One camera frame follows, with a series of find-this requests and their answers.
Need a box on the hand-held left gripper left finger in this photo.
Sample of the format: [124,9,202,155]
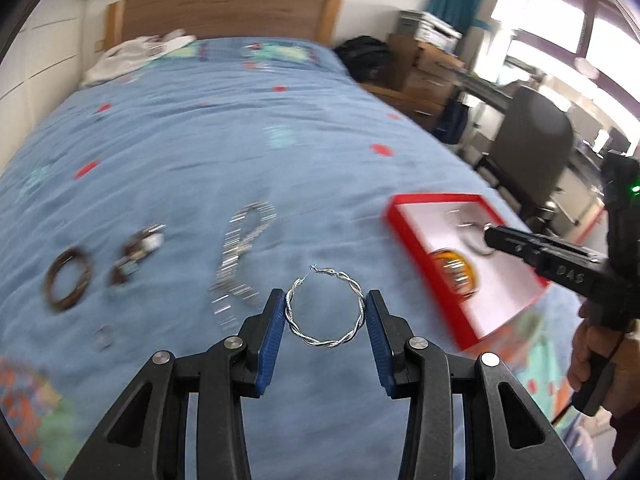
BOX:
[62,287,288,480]

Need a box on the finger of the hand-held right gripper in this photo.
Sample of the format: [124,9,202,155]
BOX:
[482,224,608,296]

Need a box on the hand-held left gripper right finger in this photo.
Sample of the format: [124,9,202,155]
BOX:
[365,290,586,480]

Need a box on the twisted silver hoop earring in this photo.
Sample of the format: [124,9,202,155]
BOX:
[284,265,369,351]

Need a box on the large plain silver hoop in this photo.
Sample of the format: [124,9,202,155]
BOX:
[446,209,498,257]

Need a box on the red shallow box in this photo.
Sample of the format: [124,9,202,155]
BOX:
[382,192,551,352]

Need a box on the amber translucent bangle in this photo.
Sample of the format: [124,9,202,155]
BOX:
[429,248,482,302]

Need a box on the person's right hand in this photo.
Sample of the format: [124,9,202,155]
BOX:
[567,305,640,416]

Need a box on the dark office chair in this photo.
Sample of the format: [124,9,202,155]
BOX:
[472,85,576,221]

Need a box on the dark blue bag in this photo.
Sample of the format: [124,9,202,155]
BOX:
[435,100,468,143]

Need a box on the dark desk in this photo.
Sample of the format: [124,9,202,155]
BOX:
[440,60,516,111]

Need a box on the wooden drawer cabinet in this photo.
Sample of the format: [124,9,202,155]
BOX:
[387,35,468,131]

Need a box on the dark brown bangle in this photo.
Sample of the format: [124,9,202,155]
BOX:
[44,247,95,313]

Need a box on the window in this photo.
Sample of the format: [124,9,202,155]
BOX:
[492,0,640,156]

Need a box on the grey printer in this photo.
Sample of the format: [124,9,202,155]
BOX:
[397,10,463,53]

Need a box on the black backpack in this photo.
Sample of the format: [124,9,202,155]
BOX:
[332,36,393,83]

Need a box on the white cloth bag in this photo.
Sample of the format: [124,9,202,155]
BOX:
[82,30,198,86]

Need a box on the wooden bed headboard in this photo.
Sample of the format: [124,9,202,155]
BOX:
[106,0,343,53]

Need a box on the white wardrobe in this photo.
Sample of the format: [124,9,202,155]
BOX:
[0,0,108,171]

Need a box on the silver chain necklace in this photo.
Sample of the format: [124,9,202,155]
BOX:
[207,201,278,333]

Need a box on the beaded bracelet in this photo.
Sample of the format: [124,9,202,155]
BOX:
[107,225,166,288]

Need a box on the small silver ring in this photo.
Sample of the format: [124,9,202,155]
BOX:
[92,325,115,352]

